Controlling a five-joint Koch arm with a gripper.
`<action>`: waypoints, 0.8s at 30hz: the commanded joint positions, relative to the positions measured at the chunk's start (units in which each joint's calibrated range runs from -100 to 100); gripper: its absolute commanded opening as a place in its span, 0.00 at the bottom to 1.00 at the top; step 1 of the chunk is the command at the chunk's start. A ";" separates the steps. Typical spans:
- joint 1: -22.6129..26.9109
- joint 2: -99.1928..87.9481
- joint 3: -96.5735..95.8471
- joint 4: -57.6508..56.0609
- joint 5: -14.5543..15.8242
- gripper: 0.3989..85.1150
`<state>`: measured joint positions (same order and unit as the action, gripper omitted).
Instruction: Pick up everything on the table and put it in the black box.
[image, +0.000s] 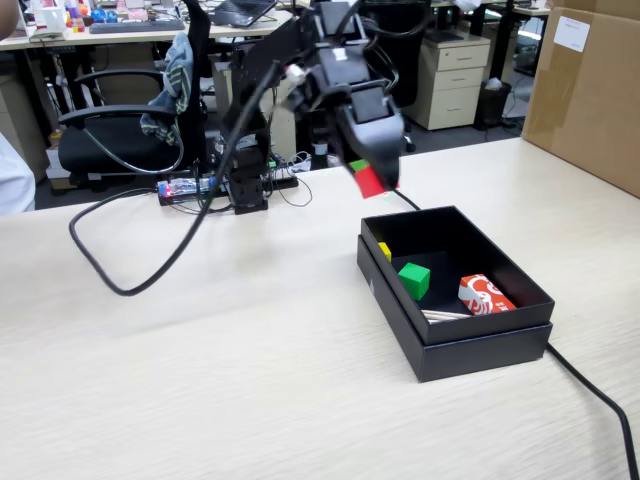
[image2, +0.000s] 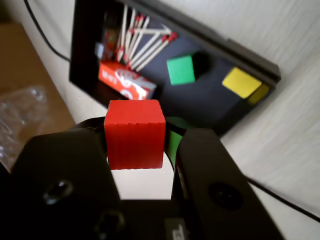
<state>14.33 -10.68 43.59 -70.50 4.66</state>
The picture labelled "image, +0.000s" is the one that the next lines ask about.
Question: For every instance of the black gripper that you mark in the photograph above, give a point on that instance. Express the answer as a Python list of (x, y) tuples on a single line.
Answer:
[(370, 110)]

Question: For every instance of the red block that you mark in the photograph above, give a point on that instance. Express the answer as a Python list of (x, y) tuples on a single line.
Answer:
[(370, 184)]

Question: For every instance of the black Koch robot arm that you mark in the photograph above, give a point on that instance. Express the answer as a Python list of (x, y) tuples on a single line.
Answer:
[(250, 165)]

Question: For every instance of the black cardboard box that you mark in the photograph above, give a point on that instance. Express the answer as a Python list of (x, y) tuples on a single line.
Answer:
[(450, 350)]

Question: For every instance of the large brown cardboard box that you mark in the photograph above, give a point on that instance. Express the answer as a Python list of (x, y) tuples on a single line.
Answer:
[(585, 95)]

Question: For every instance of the yellow cube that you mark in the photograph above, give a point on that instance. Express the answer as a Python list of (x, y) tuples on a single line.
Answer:
[(385, 250)]

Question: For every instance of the beige drawer cabinet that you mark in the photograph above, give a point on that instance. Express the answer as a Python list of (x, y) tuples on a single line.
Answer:
[(450, 85)]

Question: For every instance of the green cube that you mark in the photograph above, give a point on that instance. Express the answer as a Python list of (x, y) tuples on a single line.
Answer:
[(415, 280)]

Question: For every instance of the black trash bin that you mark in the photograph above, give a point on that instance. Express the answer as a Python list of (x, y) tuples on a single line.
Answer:
[(492, 105)]

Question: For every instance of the silver metal piece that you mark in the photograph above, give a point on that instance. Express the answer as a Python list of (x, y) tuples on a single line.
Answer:
[(445, 315)]

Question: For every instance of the red and white carton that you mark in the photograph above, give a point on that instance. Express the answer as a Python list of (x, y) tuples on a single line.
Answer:
[(485, 295)]

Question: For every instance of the robot controller board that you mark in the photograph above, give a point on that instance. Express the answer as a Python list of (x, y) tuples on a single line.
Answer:
[(182, 189)]

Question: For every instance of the black laptop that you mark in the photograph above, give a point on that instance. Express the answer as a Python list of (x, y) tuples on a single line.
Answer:
[(240, 12)]

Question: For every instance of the striped blue cloth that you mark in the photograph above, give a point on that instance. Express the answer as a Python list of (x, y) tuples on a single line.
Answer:
[(175, 85)]

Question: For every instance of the black office chair with armrests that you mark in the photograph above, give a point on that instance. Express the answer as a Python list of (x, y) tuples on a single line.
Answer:
[(110, 140)]

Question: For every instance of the black keyboard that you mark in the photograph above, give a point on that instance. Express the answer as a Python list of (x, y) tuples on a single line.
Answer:
[(135, 26)]

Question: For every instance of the beige office desk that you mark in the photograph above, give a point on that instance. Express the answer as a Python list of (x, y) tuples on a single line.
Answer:
[(125, 37)]

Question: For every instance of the person in white shirt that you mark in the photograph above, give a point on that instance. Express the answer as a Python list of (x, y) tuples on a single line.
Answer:
[(15, 180)]

